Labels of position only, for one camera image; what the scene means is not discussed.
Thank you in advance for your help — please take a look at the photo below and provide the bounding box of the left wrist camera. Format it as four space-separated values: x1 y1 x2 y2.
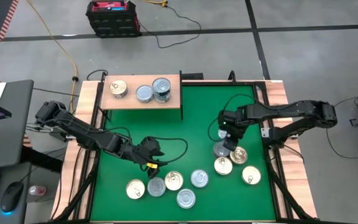
140 136 165 157

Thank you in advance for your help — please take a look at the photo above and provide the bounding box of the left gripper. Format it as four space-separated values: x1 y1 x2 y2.
126 139 160 180

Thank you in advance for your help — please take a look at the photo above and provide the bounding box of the yellow extension cable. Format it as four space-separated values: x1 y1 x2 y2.
26 0 80 114

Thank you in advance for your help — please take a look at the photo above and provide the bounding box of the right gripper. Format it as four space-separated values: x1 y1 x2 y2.
223 107 249 152

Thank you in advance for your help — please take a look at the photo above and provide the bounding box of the small plastic bottle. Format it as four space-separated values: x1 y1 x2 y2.
28 184 47 196

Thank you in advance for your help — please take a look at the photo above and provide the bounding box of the red label silver can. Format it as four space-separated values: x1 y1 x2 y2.
213 141 231 158

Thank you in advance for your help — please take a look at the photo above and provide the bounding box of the wooden shelf board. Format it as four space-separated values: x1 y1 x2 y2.
100 74 182 110

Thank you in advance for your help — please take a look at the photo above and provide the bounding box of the red black power box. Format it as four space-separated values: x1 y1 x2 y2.
85 0 142 39

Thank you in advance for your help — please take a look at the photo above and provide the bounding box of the yellow cable plug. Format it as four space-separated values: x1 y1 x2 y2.
141 0 169 7

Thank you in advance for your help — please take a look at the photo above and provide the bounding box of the black cable at table corner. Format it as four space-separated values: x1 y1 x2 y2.
86 68 109 82

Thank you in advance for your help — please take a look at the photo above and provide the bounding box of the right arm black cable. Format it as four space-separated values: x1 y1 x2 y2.
208 93 260 143

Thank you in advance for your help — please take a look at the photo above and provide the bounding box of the green table mat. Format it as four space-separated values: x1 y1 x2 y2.
90 84 277 222

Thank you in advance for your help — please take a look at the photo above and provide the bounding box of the grey desk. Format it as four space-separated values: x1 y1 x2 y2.
0 79 35 171

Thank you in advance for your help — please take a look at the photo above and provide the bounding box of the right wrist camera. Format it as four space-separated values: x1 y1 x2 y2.
218 109 233 129

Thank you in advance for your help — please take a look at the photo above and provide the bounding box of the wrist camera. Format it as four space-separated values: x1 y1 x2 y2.
218 109 233 129
140 136 165 157

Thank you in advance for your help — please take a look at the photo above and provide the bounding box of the black computer mouse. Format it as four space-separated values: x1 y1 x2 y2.
0 181 24 214

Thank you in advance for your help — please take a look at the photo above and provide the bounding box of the black shelf frame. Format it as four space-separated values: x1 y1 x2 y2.
99 70 185 121

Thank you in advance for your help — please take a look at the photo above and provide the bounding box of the green Bumble Bee tuna can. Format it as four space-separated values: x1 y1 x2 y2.
135 84 154 103
176 188 196 210
147 177 167 197

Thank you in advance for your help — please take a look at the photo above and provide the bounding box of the black floor cable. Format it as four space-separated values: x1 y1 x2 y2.
138 4 202 49
326 96 358 160

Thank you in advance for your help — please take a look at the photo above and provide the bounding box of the black metal table frame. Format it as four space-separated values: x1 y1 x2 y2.
50 70 318 224

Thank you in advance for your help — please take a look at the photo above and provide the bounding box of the blue white label silver can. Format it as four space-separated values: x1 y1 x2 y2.
152 77 172 97

